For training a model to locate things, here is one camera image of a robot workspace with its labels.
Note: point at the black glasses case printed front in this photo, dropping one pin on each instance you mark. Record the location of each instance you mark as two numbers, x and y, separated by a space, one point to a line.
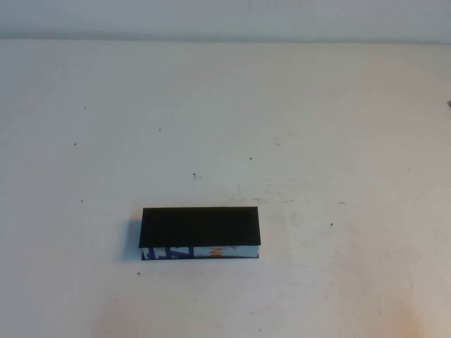
197 225

